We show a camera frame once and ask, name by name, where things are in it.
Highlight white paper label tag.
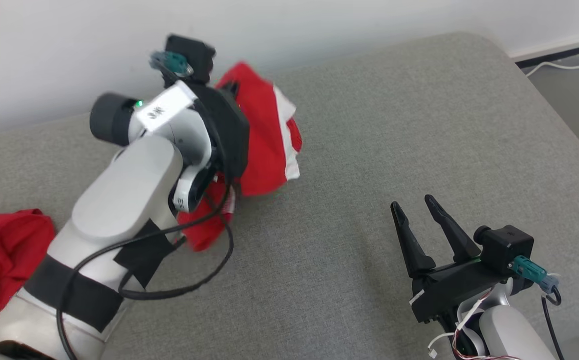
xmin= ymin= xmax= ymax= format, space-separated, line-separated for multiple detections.
xmin=134 ymin=82 xmax=196 ymax=132

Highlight white skirting board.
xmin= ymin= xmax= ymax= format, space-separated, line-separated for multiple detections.
xmin=507 ymin=32 xmax=579 ymax=63

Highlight red shorts with white stripe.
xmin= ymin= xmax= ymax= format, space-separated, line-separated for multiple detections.
xmin=177 ymin=61 xmax=303 ymax=252

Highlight teal left camera connector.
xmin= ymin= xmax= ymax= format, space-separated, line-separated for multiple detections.
xmin=149 ymin=50 xmax=194 ymax=79

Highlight red basketball jersey white sleeves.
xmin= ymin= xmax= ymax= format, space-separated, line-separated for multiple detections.
xmin=0 ymin=209 xmax=56 ymax=328

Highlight thin white red wire bundle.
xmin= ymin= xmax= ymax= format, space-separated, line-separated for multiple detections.
xmin=428 ymin=287 xmax=520 ymax=360

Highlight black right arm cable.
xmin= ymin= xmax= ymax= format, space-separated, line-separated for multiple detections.
xmin=542 ymin=290 xmax=566 ymax=360

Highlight teal camera connector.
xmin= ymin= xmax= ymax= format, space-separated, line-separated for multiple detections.
xmin=149 ymin=50 xmax=194 ymax=79
xmin=512 ymin=255 xmax=561 ymax=296

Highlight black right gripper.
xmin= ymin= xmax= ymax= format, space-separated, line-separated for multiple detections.
xmin=390 ymin=194 xmax=534 ymax=324

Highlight teal right camera connector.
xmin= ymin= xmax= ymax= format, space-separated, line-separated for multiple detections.
xmin=512 ymin=255 xmax=561 ymax=296

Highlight white floor cable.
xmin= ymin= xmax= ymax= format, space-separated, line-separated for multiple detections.
xmin=525 ymin=61 xmax=579 ymax=79

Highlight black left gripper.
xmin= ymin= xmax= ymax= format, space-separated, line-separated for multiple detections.
xmin=194 ymin=82 xmax=250 ymax=186

